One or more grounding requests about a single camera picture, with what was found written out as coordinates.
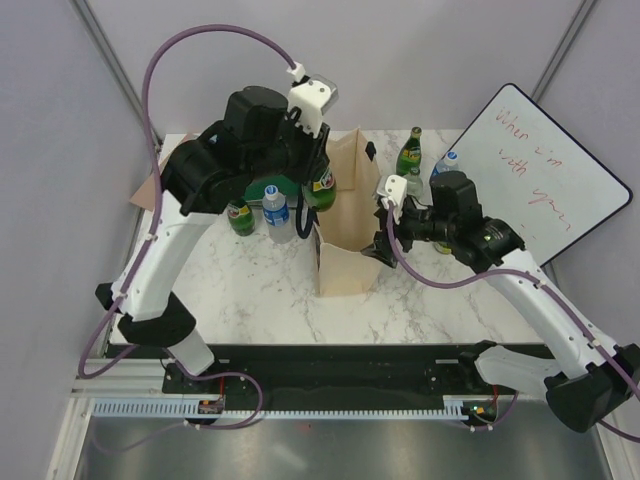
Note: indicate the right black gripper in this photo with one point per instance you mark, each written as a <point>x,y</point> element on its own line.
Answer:
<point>380,248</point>

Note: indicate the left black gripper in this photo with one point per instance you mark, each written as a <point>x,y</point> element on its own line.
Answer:
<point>316,158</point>

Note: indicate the beige canvas tote bag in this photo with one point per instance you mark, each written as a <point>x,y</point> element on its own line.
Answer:
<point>350,224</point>

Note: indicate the blue-capped water bottle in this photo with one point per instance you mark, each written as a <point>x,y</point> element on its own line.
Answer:
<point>276,214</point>
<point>449,162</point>

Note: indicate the clear green-capped bottle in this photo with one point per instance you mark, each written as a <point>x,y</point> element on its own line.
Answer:
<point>415,185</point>

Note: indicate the green Perrier glass bottle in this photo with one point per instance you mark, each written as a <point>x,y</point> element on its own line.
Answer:
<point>410,154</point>

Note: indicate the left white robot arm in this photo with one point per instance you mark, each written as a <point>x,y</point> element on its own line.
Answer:
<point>262,134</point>

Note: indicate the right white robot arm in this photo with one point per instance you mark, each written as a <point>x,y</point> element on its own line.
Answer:
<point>589,374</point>

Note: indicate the pink brown notebook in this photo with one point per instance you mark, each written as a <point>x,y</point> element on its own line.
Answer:
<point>144,197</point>

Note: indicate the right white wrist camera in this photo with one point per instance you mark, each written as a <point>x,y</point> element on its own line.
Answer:
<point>391,192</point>

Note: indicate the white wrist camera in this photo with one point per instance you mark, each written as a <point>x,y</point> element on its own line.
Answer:
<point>313,96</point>
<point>391,192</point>

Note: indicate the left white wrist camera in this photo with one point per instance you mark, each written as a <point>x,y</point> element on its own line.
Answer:
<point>313,96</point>

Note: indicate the white whiteboard black frame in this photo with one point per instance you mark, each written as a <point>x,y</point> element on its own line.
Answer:
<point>532,174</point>

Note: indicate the white cable duct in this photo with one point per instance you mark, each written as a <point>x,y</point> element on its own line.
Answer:
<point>210,408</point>

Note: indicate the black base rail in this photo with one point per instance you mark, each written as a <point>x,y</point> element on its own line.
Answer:
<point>429,369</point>

